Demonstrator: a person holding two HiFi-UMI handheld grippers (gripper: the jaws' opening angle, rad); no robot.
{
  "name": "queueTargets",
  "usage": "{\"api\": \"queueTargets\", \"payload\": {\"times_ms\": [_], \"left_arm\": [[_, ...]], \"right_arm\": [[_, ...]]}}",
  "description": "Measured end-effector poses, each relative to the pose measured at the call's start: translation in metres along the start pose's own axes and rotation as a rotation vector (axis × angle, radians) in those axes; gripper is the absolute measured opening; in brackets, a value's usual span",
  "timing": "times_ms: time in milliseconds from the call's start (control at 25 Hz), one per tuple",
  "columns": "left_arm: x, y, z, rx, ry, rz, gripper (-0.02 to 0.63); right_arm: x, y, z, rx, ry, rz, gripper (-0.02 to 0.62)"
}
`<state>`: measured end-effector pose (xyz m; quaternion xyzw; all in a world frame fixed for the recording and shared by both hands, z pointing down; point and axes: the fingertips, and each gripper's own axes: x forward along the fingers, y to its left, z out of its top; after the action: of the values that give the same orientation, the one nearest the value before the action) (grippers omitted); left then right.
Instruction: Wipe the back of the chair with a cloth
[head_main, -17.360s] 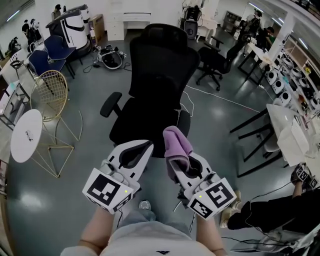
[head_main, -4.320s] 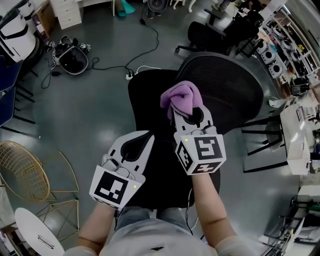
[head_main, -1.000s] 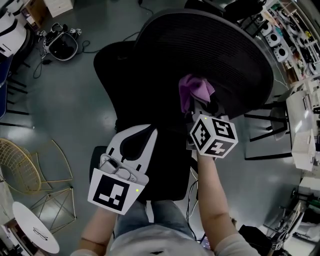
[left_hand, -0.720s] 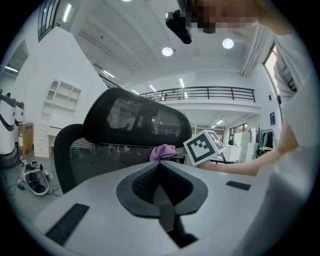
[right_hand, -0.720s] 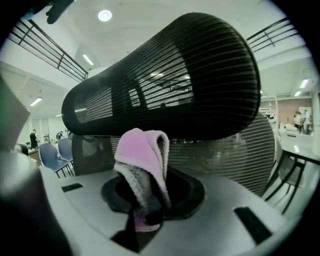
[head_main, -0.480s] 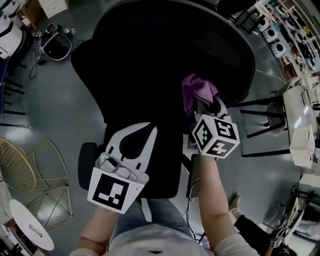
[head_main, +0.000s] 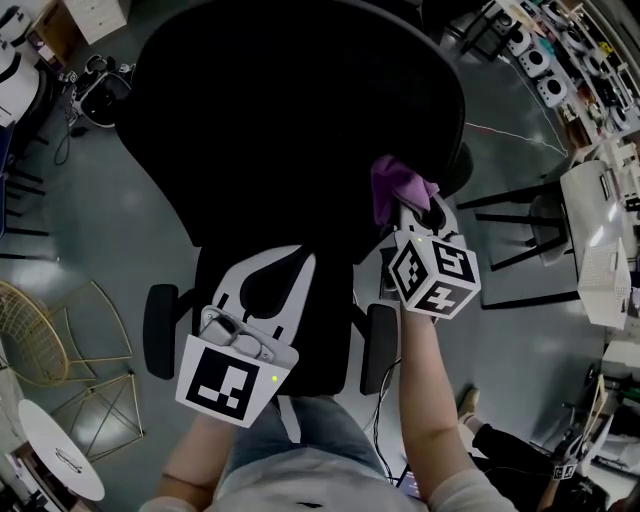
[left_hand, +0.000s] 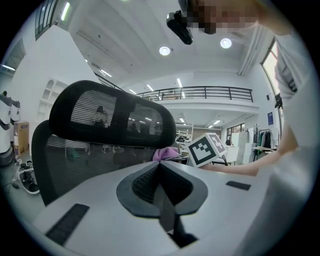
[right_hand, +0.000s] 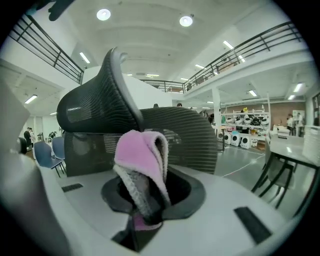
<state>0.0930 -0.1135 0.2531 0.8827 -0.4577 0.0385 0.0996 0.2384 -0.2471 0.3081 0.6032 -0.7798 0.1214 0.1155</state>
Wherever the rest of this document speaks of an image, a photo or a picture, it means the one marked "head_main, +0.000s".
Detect purple cloth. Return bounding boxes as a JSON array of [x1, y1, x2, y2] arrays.
[[370, 154, 441, 226]]

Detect black cable with adapter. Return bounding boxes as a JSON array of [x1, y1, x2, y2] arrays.
[[53, 119, 91, 167]]

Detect gold wire chair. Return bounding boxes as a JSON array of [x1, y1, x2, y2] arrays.
[[0, 279, 134, 389]]

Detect person's white shirt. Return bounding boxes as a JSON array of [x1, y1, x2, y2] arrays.
[[144, 447, 521, 512]]

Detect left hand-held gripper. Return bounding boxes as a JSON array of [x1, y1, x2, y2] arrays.
[[174, 244, 317, 429]]

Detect person's left forearm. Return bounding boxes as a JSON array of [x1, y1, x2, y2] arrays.
[[162, 412, 236, 501]]

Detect white round side table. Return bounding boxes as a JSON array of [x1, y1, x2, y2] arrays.
[[17, 372, 145, 502]]

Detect large white black robot pod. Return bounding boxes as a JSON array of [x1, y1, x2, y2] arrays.
[[0, 47, 49, 129]]

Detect cardboard box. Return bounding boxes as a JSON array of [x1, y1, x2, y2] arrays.
[[27, 0, 84, 69]]

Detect small white black robot pod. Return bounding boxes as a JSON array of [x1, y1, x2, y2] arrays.
[[0, 4, 34, 49]]

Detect wooden storage shelf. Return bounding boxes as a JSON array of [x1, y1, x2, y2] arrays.
[[499, 0, 640, 151]]

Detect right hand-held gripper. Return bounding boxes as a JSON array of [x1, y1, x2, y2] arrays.
[[380, 195, 482, 320]]

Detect black eyeglasses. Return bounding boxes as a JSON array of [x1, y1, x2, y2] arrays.
[[54, 447, 84, 474]]

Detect dark tablet screen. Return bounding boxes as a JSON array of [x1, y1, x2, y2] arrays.
[[394, 467, 424, 501]]

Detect person's blue jeans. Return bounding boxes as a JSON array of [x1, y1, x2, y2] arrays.
[[227, 394, 396, 474]]

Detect black mesh office chair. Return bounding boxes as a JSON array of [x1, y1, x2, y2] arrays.
[[115, 0, 475, 397]]

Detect white floor cable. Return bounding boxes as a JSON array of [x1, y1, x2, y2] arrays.
[[464, 59, 571, 159]]

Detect person's right forearm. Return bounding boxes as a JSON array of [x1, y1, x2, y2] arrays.
[[399, 314, 481, 496]]

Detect white drawer desk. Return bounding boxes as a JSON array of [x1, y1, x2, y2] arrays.
[[64, 0, 129, 46]]

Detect row of white round appliances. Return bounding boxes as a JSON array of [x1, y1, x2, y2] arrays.
[[504, 0, 640, 134]]

